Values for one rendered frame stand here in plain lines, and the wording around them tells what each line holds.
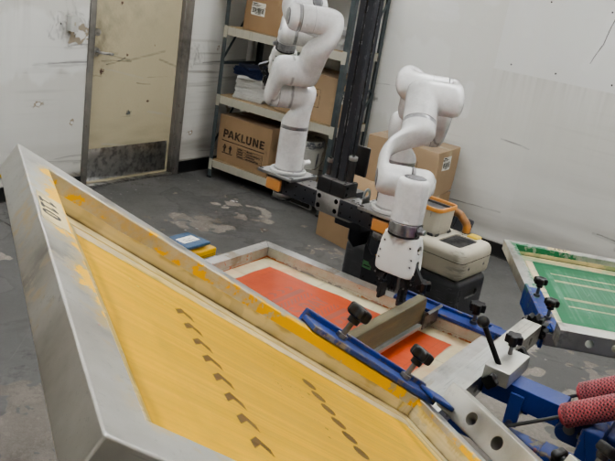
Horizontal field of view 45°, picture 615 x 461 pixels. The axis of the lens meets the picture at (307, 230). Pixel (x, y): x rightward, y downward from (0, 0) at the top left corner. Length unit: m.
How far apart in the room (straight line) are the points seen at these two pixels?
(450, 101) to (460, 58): 3.91
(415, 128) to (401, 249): 0.30
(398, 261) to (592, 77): 3.89
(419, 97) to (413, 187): 0.29
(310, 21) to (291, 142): 0.43
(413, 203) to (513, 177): 4.04
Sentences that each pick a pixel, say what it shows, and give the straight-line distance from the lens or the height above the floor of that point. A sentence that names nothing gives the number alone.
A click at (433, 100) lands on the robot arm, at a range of 1.89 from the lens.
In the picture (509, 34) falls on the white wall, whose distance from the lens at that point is 5.67.
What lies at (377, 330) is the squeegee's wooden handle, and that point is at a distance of 1.76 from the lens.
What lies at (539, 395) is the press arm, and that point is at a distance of 1.68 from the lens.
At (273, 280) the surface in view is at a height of 0.96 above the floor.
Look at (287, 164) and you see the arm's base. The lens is 2.57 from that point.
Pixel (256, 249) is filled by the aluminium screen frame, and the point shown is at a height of 0.99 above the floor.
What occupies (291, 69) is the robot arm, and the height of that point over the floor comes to 1.50.
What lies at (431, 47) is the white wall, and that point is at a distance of 5.91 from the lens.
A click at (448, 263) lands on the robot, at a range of 2.87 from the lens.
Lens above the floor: 1.80
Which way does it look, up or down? 19 degrees down
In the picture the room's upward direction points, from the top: 9 degrees clockwise
